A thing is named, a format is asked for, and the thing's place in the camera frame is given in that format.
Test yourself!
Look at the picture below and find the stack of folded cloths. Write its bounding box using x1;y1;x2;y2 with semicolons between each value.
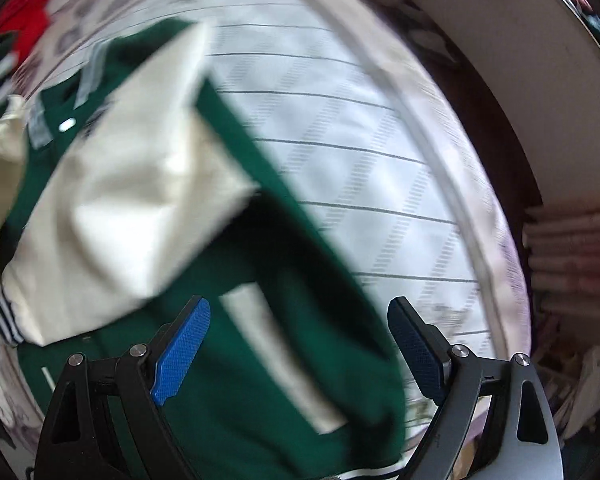
522;205;600;321

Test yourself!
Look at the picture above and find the red cloth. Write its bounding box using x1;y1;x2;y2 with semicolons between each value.
0;0;53;61

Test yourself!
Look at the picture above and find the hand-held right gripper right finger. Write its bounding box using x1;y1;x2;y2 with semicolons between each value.
386;296;566;480

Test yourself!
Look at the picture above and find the green and cream varsity jacket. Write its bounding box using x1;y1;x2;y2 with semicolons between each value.
0;17;411;480

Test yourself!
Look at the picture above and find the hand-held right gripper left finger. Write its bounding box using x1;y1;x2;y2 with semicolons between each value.
36;296;212;480

